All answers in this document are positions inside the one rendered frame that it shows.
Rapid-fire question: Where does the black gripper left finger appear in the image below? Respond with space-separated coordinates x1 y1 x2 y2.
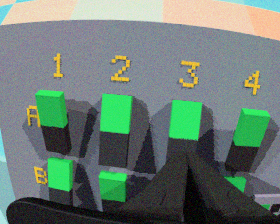
6 151 187 224

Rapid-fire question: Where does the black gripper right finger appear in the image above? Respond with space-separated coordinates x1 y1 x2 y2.
182 152 280 224

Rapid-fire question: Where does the grey switch panel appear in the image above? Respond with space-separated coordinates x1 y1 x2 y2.
0 19 280 217

